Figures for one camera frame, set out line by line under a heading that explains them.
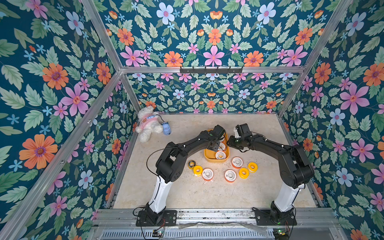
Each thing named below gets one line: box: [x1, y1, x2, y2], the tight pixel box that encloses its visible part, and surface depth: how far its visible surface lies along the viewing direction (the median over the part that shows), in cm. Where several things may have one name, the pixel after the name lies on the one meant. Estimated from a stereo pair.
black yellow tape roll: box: [187, 160, 196, 170], surface depth 94 cm
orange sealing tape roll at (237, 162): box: [231, 156, 244, 169], surface depth 93 cm
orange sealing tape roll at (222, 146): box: [217, 141, 226, 151], surface depth 100 cm
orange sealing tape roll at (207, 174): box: [202, 167, 214, 182], surface depth 88 cm
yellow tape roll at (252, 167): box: [248, 161, 258, 173], surface depth 92 cm
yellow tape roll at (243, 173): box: [238, 167, 250, 179], surface depth 90 cm
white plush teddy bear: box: [135, 105, 163, 143], surface depth 106 cm
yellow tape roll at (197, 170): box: [193, 165, 203, 177], surface depth 90 cm
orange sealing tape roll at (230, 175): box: [224, 169, 237, 183], surface depth 88 cm
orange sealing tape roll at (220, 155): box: [215, 150, 227, 160], surface depth 95 cm
